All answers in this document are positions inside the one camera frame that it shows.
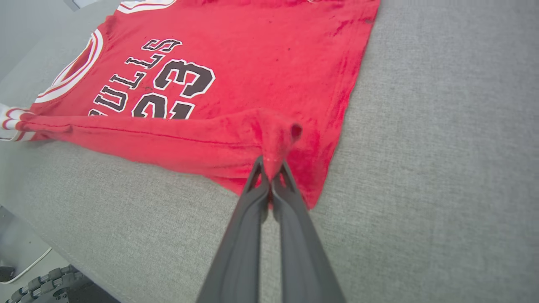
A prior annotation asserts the red and white basketball jersey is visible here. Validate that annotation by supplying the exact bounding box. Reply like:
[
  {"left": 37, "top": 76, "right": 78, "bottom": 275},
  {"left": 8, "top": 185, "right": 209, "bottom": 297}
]
[{"left": 0, "top": 0, "right": 382, "bottom": 210}]

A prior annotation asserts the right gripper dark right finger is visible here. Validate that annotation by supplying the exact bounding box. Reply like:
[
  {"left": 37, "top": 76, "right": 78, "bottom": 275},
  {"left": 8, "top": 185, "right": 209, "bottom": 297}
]
[{"left": 271, "top": 160, "right": 347, "bottom": 303}]

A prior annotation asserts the grey cable drag chain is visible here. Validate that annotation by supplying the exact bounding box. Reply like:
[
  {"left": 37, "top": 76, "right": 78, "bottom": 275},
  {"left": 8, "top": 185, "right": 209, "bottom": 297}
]
[{"left": 3, "top": 264, "right": 91, "bottom": 303}]

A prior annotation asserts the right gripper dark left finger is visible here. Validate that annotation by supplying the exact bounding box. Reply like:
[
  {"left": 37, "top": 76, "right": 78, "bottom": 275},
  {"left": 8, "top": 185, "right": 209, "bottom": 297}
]
[{"left": 196, "top": 155, "right": 271, "bottom": 303}]

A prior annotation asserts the white cord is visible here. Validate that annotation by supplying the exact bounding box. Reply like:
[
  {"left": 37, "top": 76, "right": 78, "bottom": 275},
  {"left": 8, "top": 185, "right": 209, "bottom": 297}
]
[{"left": 0, "top": 247, "right": 53, "bottom": 285}]

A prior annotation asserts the grey fabric sofa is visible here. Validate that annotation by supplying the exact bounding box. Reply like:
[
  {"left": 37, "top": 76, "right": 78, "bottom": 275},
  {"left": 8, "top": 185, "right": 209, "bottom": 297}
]
[{"left": 0, "top": 0, "right": 539, "bottom": 303}]

